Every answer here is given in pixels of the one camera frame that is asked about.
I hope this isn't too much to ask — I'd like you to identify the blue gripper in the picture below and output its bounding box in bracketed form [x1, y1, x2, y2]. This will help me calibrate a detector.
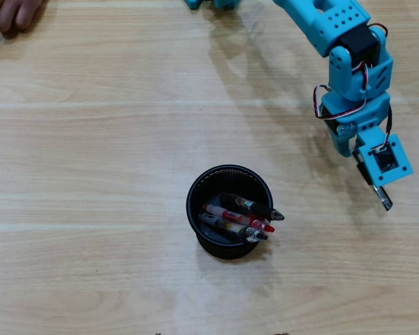
[319, 91, 392, 157]

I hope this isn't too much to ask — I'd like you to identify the slim clear black-capped pen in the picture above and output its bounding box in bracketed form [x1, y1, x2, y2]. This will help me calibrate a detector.
[351, 149, 394, 212]

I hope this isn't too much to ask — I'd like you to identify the thick black retractable pen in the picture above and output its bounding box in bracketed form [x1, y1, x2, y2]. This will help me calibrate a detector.
[218, 191, 286, 222]

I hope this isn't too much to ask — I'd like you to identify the red clear pen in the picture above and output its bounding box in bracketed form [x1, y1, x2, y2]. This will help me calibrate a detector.
[202, 204, 276, 234]

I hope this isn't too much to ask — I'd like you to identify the grey grip clear pen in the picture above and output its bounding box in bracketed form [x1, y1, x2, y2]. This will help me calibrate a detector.
[198, 212, 269, 244]

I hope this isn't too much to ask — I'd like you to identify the black mesh pen holder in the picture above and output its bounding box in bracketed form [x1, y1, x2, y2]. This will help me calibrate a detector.
[186, 164, 274, 261]

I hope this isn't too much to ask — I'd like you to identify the person's right hand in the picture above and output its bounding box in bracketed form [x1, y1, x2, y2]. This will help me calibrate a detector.
[0, 0, 46, 36]

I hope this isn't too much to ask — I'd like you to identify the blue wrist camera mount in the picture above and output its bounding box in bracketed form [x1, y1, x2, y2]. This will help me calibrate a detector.
[355, 134, 413, 188]

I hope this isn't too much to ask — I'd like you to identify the black camera cable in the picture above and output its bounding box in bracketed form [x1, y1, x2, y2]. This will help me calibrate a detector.
[378, 103, 394, 153]

